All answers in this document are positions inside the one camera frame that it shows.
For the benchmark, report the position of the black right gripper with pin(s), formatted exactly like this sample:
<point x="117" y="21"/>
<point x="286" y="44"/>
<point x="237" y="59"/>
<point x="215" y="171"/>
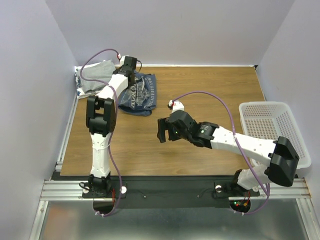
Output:
<point x="163" y="130"/>

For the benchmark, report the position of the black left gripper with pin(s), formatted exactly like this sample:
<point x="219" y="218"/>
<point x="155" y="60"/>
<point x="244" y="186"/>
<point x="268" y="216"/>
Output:
<point x="131" y="84"/>

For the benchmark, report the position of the blue tank top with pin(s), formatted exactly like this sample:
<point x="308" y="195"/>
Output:
<point x="141" y="98"/>

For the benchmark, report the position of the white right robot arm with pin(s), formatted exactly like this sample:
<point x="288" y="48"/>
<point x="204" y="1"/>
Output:
<point x="278" y="158"/>

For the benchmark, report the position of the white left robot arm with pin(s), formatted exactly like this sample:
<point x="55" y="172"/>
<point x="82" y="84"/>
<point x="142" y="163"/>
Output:
<point x="101" y="117"/>

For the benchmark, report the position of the grey folded tank top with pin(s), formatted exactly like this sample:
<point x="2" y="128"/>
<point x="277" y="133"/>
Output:
<point x="102" y="71"/>

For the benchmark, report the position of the white plastic basket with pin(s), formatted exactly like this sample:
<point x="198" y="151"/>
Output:
<point x="272" y="119"/>

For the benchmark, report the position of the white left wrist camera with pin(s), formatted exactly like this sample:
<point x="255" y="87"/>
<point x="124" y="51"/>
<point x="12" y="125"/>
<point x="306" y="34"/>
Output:
<point x="121" y="59"/>

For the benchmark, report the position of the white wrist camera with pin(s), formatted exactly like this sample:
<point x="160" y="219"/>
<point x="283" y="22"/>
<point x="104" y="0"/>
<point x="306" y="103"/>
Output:
<point x="175" y="105"/>
<point x="121" y="59"/>

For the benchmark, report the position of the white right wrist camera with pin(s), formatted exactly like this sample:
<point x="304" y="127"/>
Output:
<point x="175" y="105"/>

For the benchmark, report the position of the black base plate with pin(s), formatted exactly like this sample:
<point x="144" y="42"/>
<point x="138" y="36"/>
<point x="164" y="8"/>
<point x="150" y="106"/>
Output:
<point x="191" y="191"/>

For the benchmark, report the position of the aluminium frame rail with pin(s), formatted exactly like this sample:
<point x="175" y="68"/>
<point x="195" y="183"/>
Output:
<point x="75" y="190"/>

